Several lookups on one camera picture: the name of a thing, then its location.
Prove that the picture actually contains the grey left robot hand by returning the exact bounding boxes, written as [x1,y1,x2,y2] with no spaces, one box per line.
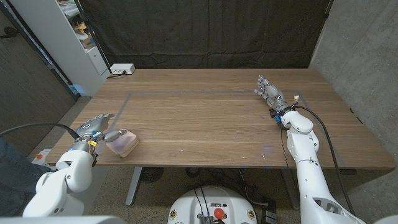
[70,113,128,154]

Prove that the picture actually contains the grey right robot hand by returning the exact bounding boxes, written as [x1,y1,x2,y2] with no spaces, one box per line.
[253,74,294,119]

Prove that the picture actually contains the pink zippered jewelry box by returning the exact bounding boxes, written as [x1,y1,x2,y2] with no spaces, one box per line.
[105,129,140,159]

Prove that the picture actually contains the white box with orange knob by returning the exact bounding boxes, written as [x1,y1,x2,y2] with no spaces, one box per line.
[30,149,58,170]

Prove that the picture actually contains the cardboard box on shelf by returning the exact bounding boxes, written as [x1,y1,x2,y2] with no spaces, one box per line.
[79,34,96,49]

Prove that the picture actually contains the white power strip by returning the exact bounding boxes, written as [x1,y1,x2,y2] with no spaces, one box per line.
[110,63,136,75]

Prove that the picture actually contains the grey metal table leg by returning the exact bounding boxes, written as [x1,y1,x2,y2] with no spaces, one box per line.
[281,169,301,211]
[125,167,143,207]

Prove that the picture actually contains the black round fan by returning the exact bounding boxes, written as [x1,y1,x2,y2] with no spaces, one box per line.
[139,167,165,184]

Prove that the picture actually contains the white shelf cabinet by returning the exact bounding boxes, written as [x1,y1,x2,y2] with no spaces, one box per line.
[9,0,111,97]

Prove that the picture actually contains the person's leg in jeans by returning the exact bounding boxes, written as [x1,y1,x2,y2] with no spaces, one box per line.
[0,138,52,217]

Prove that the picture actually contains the black backdrop stand pole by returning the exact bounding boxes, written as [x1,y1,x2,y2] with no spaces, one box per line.
[322,0,335,20]
[73,0,112,75]

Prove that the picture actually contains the black backdrop curtain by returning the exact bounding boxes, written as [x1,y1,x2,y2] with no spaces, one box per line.
[77,0,332,70]

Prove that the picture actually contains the yellow orange toy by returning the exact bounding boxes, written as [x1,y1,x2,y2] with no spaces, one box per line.
[73,21,88,35]

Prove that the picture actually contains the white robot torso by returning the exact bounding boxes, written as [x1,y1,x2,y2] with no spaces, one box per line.
[167,185,258,224]

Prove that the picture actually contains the thin braided right arm cable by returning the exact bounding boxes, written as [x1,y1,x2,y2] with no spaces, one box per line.
[280,129,289,169]

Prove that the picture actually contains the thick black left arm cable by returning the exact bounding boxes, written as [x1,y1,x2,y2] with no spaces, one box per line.
[0,122,80,139]

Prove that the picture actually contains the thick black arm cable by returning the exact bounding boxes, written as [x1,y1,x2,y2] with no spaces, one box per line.
[0,122,80,139]
[292,105,356,216]

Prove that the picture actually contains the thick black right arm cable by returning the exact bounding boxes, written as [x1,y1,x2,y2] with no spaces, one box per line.
[292,105,356,216]

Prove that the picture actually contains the black door handle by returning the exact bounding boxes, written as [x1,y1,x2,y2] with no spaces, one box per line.
[0,26,19,40]

